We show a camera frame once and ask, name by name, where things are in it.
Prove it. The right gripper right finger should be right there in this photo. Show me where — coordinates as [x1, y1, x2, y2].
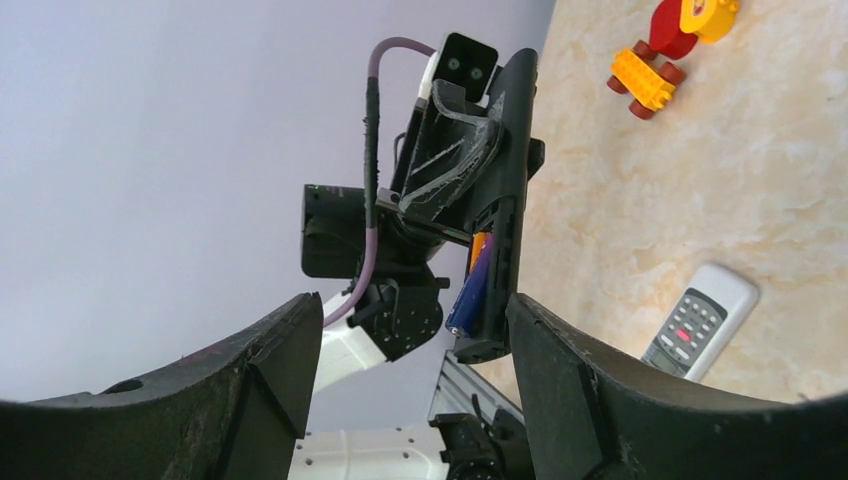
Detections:
[506, 294, 847, 479]

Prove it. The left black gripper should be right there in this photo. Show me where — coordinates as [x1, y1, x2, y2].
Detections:
[377, 80, 506, 249]

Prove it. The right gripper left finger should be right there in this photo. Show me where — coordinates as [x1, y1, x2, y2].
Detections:
[1, 293, 323, 479]

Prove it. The blue battery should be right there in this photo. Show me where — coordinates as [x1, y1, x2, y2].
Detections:
[445, 232, 493, 338]

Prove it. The white remote control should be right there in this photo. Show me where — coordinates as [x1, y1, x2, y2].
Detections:
[641, 262, 760, 382]

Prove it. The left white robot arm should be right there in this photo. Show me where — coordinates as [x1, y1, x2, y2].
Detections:
[301, 77, 544, 365]

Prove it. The orange toy piece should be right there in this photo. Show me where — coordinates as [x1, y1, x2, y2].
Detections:
[606, 40, 687, 120]

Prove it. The red cylinder toy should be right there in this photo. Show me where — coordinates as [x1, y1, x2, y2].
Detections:
[648, 0, 698, 60]

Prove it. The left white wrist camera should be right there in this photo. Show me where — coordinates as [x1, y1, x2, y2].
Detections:
[418, 32, 499, 103]

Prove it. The yellow ring toy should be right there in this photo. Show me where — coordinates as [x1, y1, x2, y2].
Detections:
[679, 0, 740, 44]

